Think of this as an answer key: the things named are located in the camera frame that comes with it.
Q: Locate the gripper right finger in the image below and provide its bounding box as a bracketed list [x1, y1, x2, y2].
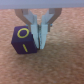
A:
[39, 8, 63, 50]

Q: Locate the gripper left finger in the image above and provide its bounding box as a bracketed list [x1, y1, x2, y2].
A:
[14, 8, 42, 49]

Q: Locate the white cabinet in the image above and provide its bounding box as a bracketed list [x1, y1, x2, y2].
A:
[0, 0, 84, 10]

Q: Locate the purple block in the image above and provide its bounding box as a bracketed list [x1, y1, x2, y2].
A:
[10, 26, 41, 55]

